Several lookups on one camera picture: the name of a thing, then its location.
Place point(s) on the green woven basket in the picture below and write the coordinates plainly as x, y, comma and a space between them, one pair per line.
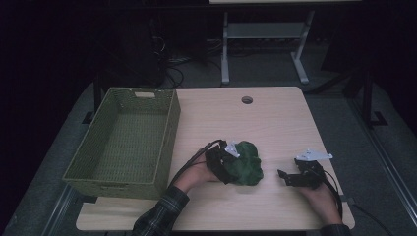
98, 157

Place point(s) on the black metal stand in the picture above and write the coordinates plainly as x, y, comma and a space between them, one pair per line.
369, 98
95, 95

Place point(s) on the person's left hand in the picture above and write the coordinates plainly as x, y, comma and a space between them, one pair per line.
196, 175

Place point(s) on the white metal table frame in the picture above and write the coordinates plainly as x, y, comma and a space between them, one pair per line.
262, 30

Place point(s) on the metal rail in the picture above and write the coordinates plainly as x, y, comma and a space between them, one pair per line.
59, 209
387, 157

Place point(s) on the person's right hand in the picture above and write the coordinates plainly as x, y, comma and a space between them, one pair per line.
323, 201

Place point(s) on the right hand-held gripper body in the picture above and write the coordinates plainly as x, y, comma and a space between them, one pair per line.
309, 177

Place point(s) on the grey tape strip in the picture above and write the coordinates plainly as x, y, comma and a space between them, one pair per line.
347, 199

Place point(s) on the green fleece garment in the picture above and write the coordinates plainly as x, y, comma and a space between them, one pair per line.
247, 164

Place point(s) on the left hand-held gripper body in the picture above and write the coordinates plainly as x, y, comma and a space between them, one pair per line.
216, 160

